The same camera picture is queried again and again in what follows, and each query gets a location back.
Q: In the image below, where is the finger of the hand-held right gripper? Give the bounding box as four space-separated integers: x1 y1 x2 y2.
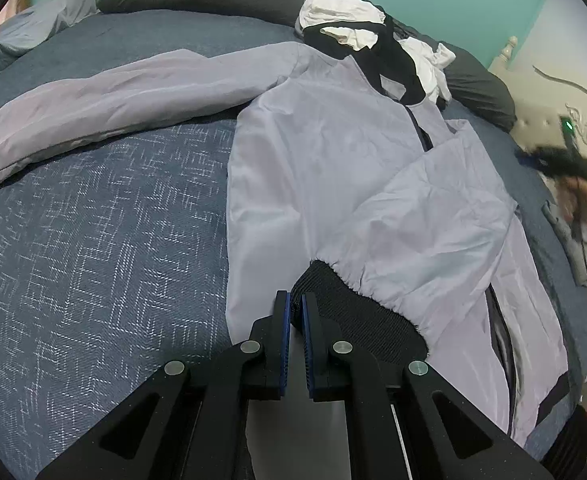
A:
516 146 544 168

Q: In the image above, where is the blue woven bedspread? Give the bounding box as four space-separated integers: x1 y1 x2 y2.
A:
0 9 587 480

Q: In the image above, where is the light grey crumpled cloth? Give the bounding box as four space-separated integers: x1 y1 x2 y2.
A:
0 0 100 92

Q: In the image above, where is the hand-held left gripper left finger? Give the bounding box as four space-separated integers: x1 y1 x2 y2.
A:
36 290 292 480

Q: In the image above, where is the cream padded headboard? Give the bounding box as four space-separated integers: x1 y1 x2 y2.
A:
487 0 587 341

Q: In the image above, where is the white cream-collared shirt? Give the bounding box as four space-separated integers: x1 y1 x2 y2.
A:
295 0 388 52

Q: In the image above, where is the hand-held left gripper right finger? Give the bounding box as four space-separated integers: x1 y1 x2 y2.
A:
301 291 553 480

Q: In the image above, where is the light grey jacket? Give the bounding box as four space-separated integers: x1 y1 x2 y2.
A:
0 22 587 478

